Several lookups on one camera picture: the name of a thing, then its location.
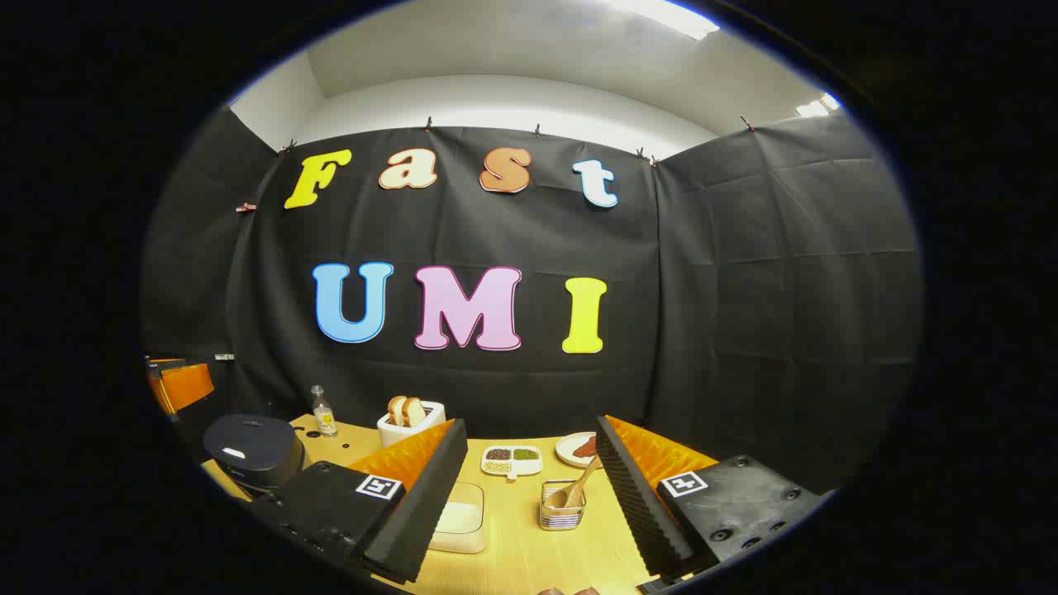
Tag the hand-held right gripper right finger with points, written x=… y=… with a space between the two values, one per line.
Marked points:
x=636 y=504

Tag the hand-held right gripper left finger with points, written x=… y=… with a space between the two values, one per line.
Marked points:
x=421 y=512

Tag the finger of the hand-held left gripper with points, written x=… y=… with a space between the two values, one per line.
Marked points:
x=186 y=387

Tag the wooden spoon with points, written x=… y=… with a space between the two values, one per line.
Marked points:
x=566 y=496

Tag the dark grey rice cooker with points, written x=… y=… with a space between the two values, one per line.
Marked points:
x=252 y=450

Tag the clear glass dish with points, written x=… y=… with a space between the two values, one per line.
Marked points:
x=459 y=545

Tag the red meat slice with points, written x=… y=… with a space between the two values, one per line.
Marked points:
x=586 y=448

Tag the white toaster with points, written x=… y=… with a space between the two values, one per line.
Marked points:
x=397 y=435

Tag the white round plate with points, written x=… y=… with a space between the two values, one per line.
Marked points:
x=566 y=453

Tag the white divided bean dish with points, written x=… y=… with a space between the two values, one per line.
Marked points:
x=512 y=473

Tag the bread slice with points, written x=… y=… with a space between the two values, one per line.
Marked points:
x=413 y=411
x=396 y=410

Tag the small glass bottle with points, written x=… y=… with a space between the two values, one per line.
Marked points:
x=324 y=417

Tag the black backdrop cloth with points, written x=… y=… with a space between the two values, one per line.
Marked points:
x=496 y=231

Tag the ceiling light panel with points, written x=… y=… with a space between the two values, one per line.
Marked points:
x=818 y=106

